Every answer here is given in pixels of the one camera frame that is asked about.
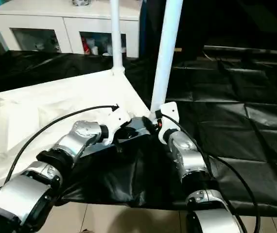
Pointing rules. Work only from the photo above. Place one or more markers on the long black bar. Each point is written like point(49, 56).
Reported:
point(250, 50)

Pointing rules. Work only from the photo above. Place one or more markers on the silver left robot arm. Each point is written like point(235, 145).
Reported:
point(70, 145)

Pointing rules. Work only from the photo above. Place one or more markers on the black table mat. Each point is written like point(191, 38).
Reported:
point(235, 126)

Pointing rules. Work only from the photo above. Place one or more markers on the white glass-door cabinet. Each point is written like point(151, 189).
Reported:
point(65, 22)

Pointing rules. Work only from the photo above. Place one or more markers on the white plastic table leg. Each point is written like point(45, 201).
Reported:
point(166, 53)
point(116, 34)

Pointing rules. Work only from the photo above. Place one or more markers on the small orange label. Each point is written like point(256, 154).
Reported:
point(178, 49)

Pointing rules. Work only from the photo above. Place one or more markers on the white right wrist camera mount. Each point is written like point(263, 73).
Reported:
point(170, 114)

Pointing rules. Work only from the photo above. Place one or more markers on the small grey crumpled object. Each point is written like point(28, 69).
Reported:
point(81, 2)

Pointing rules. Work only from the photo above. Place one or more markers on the white plastic table top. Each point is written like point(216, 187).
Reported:
point(46, 107)

